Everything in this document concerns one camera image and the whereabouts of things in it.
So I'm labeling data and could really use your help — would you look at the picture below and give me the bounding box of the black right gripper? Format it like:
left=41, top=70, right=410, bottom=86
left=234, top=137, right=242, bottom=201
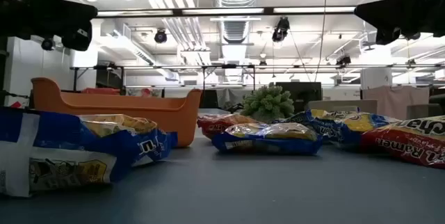
left=354, top=0, right=445, bottom=46

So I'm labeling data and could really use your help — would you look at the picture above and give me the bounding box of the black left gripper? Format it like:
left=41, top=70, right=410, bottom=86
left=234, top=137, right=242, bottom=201
left=0, top=0, right=99, bottom=51

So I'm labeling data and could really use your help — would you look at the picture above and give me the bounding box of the dark red Maruchan ramen packet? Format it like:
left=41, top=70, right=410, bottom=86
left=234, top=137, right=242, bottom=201
left=359, top=115, right=445, bottom=169
left=197, top=113, right=260, bottom=140

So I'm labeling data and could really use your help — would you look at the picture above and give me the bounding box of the black ceiling spotlight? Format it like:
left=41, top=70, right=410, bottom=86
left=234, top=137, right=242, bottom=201
left=40, top=38, right=56, bottom=51
left=335, top=55, right=352, bottom=67
left=271, top=17, right=291, bottom=43
left=154, top=29, right=168, bottom=45

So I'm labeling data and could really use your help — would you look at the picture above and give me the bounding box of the white cabinet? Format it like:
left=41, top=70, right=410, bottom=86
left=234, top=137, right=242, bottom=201
left=359, top=67, right=394, bottom=90

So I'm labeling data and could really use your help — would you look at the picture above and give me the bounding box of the red background bin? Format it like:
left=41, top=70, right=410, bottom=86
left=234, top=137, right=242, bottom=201
left=81, top=87, right=122, bottom=96

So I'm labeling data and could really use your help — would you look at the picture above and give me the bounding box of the beige hanging cloth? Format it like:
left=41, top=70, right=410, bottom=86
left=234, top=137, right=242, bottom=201
left=361, top=85, right=431, bottom=120

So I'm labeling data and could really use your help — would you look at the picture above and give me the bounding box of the grey box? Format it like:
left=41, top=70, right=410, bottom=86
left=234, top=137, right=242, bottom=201
left=405, top=102, right=445, bottom=120

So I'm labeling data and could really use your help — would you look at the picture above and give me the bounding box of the black background monitor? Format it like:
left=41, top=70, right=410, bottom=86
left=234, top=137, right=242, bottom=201
left=275, top=81, right=323, bottom=112

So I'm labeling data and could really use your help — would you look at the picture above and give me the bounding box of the orange plastic bin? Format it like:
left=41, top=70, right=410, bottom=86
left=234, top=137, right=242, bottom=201
left=30, top=77, right=203, bottom=148

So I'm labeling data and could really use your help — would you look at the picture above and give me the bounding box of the green succulent in pot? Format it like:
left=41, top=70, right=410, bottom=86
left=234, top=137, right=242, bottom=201
left=239, top=83, right=296, bottom=124

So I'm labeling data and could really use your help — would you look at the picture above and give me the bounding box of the clear plastic bin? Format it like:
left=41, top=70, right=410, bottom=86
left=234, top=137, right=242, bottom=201
left=200, top=107, right=232, bottom=116

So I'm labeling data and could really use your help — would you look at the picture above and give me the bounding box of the thin hanging cable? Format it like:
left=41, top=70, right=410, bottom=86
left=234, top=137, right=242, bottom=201
left=314, top=0, right=328, bottom=83

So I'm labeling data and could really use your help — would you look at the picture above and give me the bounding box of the black vertical post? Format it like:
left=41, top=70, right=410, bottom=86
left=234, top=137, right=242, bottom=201
left=0, top=35, right=8, bottom=106

